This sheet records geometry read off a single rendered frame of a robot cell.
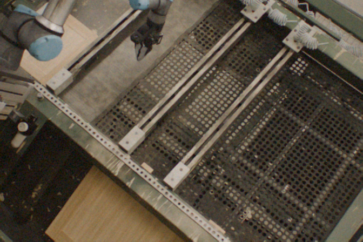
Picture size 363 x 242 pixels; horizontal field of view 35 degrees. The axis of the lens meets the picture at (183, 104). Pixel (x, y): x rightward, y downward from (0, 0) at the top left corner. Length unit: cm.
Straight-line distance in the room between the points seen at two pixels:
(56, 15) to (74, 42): 99
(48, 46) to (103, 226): 122
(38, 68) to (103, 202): 76
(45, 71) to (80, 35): 28
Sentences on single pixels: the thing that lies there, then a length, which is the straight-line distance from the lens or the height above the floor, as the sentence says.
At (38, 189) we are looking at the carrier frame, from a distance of 316.
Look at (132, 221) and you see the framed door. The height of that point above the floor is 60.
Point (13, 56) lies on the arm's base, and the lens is 229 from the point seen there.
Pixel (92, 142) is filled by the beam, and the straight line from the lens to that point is 281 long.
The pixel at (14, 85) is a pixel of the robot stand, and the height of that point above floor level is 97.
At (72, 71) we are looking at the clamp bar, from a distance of 297.
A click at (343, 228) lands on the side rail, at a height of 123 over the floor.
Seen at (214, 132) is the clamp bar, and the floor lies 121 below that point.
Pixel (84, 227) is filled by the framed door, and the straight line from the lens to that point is 311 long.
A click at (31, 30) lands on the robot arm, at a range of 218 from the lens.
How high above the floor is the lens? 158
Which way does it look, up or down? 7 degrees down
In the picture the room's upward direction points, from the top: 36 degrees clockwise
